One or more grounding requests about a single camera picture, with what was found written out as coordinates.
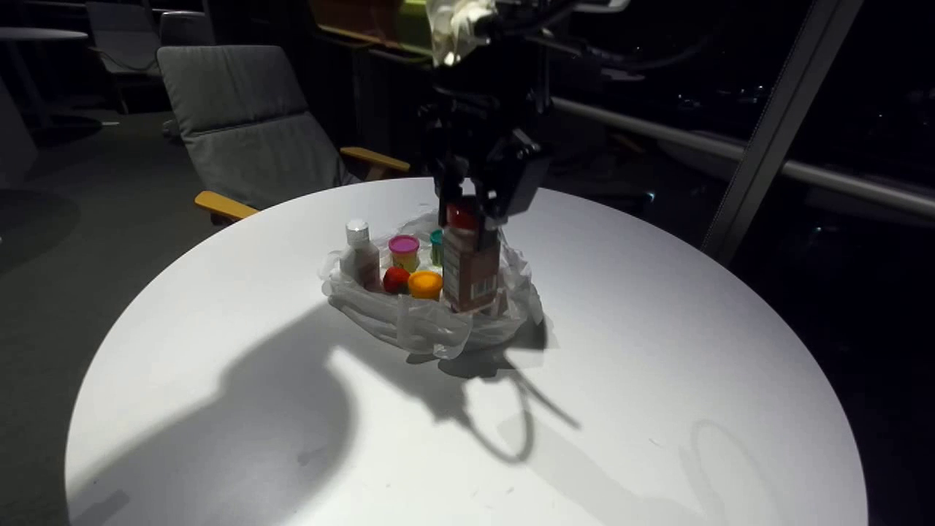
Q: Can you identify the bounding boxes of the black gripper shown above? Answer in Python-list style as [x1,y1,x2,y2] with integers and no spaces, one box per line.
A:
[426,120,550,232]

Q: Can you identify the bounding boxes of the red-lid spice bottle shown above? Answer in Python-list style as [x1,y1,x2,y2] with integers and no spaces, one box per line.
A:
[440,194,508,316]

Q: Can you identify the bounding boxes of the pink-lid dough tub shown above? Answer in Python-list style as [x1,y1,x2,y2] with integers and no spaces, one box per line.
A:
[386,232,424,275]

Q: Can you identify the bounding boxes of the square white bottle white cap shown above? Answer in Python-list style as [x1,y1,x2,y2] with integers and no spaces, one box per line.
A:
[341,215,386,291]

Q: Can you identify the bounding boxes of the yellow-lid dough tub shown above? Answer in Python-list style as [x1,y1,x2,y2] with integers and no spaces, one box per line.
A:
[405,268,448,300]

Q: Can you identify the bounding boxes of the translucent white plastic bag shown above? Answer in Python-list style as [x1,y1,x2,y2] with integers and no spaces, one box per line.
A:
[318,213,550,364]

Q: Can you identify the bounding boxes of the grey chair wooden armrests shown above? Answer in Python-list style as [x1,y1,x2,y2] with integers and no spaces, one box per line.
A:
[156,40,416,226]

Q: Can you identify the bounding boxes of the grey background chair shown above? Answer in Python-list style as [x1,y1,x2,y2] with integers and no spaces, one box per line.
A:
[84,0,166,80]

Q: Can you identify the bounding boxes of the round background table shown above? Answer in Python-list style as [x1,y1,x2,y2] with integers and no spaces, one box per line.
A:
[0,24,94,46]

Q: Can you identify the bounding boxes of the grey horizontal window rail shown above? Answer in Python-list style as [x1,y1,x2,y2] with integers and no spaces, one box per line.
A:
[544,90,935,221]

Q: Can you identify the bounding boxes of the grey window frame post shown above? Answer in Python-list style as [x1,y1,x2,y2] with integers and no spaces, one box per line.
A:
[698,0,868,264]

